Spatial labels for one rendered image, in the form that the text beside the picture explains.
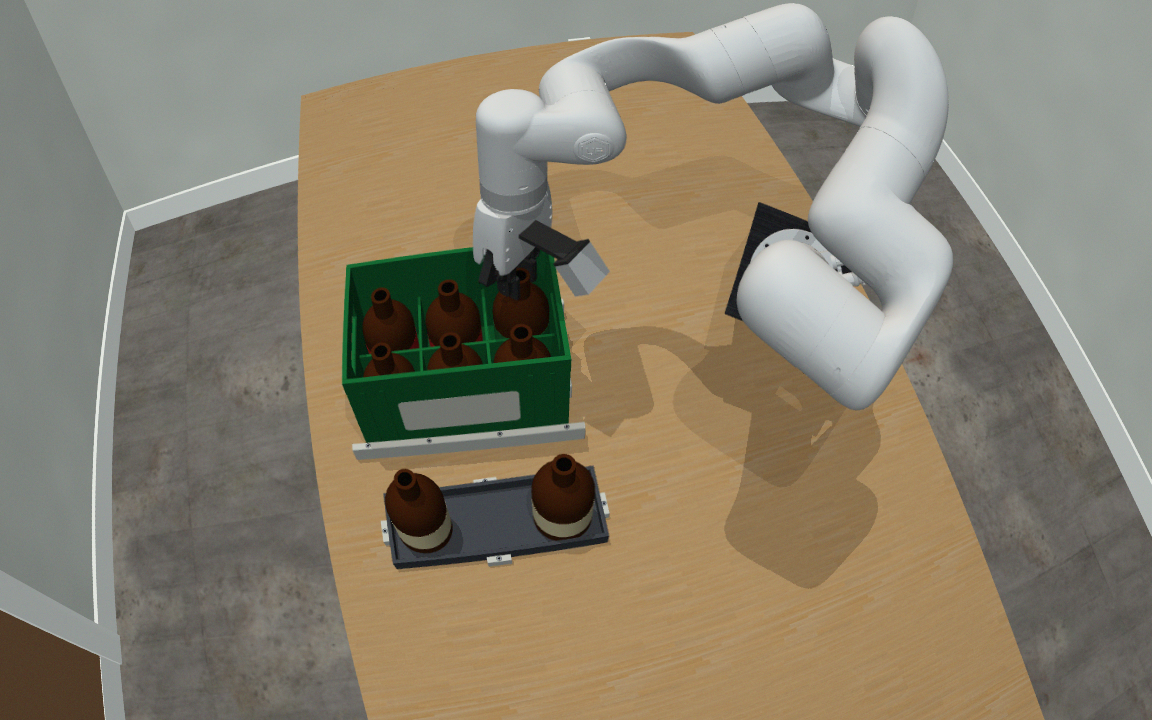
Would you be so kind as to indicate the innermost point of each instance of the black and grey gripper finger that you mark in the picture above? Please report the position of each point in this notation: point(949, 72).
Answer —
point(510, 287)
point(530, 264)

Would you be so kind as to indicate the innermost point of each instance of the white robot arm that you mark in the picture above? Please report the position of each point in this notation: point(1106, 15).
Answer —
point(798, 305)

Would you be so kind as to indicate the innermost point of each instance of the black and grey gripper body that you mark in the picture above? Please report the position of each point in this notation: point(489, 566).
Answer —
point(498, 231)

